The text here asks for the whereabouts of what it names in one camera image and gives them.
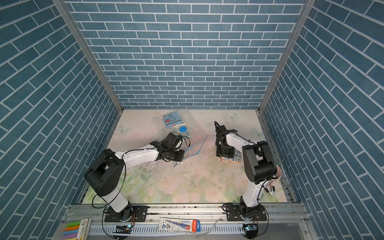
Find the coloured marker pack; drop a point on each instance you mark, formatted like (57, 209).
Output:
(78, 230)

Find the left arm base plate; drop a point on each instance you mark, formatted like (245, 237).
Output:
(128, 214)

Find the aluminium mounting rail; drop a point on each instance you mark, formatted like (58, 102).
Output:
(209, 213)

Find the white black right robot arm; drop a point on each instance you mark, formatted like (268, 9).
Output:
(259, 166)

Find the red blue toothbrush package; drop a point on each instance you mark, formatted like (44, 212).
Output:
(179, 225)

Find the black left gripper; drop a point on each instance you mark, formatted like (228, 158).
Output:
(180, 156)

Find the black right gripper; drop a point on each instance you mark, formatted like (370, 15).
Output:
(218, 152)

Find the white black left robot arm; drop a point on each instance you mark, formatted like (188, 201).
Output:
(103, 175)

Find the clear vacuum bag blue zip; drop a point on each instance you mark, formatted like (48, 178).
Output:
(192, 147)

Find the blue cartoon towel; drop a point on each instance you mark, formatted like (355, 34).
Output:
(172, 119)

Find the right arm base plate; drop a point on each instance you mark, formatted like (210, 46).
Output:
(236, 213)

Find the pink pen holder cup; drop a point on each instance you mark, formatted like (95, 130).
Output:
(277, 176)

